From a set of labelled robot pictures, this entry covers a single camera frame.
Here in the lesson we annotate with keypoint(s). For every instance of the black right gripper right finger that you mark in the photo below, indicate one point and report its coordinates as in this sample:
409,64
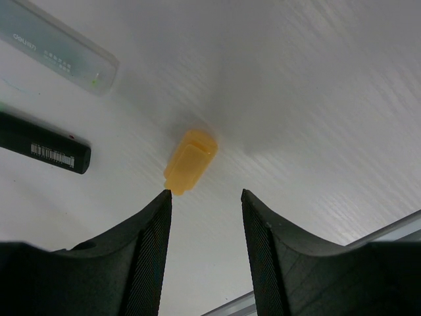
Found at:
329,273

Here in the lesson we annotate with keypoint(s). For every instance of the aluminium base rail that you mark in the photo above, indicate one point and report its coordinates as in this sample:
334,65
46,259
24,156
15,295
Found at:
329,263

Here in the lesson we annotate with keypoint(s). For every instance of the orange pen cap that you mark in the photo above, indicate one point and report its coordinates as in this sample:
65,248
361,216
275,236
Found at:
190,160

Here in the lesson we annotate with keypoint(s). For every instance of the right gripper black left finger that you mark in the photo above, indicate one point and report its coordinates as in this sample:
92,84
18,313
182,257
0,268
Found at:
119,272

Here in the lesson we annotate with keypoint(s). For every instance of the translucent green highlighter pen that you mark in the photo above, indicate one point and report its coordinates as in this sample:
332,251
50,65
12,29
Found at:
55,45

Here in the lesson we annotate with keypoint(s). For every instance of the dark green highlighter pen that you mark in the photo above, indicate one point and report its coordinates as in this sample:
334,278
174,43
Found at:
31,140

